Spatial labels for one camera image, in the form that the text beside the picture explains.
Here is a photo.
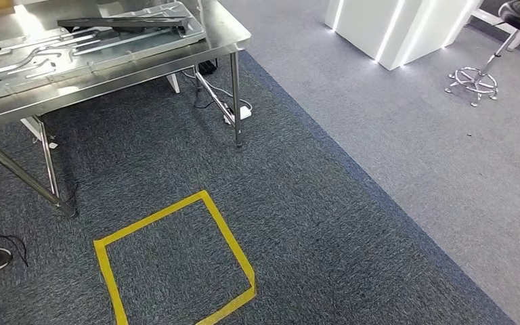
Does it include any white power strip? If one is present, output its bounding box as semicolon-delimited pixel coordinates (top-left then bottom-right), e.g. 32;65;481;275
223;105;253;125

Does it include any black power adapter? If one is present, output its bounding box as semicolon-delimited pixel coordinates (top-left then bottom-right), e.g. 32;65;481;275
197;59;219;77

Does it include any black floor cable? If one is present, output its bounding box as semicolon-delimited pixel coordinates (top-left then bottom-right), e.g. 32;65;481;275
0;233;30;269

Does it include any white cabinet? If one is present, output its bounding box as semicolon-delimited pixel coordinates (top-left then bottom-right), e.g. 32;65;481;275
324;0;483;72

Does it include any stainless steel workbench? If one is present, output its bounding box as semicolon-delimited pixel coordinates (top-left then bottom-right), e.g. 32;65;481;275
0;0;253;219

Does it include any black plastic plate bracket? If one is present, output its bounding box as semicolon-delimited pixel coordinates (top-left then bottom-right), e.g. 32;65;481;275
56;16;189;36

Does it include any stamped sheet metal panel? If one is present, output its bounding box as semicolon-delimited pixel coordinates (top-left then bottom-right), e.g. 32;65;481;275
0;1;207;100

